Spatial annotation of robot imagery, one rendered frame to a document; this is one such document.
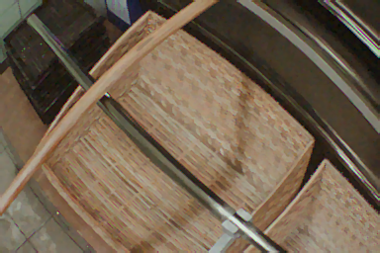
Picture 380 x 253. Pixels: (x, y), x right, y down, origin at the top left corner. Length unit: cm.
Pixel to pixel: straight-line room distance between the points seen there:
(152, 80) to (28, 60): 41
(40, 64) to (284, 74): 68
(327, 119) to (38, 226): 140
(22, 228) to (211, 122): 103
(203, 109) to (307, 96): 43
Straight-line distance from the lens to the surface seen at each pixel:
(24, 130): 226
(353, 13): 124
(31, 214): 279
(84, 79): 155
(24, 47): 213
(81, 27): 209
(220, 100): 201
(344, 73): 120
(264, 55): 177
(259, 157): 200
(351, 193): 176
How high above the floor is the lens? 244
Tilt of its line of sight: 60 degrees down
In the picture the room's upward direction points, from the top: 12 degrees counter-clockwise
